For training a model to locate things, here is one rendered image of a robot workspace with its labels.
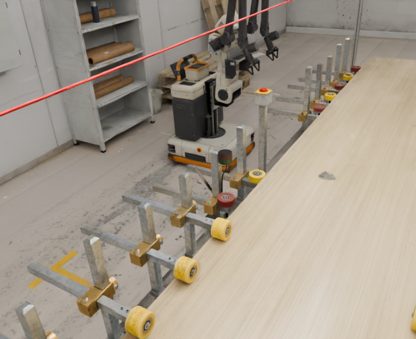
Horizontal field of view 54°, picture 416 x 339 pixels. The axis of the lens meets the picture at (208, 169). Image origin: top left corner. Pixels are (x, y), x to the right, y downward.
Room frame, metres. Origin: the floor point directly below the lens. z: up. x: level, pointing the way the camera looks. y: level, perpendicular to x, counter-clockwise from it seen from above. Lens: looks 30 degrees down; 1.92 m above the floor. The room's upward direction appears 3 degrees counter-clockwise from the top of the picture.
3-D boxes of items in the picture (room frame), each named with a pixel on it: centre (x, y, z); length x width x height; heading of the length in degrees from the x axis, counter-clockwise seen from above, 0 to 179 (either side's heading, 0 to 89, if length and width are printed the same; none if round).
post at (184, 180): (1.39, 0.10, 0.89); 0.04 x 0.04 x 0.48; 58
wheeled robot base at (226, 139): (3.62, -0.05, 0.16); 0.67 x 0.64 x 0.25; 58
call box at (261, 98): (2.03, -0.31, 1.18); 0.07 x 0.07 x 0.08; 58
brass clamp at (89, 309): (0.95, 0.38, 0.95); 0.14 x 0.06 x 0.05; 148
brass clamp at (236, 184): (1.79, -0.16, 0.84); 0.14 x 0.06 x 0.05; 148
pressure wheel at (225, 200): (1.53, -0.07, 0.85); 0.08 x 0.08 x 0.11
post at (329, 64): (3.08, -0.98, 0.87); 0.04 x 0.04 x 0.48; 58
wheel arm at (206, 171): (1.83, -0.07, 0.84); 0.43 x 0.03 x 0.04; 58
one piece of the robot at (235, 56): (3.47, -0.30, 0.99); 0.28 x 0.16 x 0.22; 148
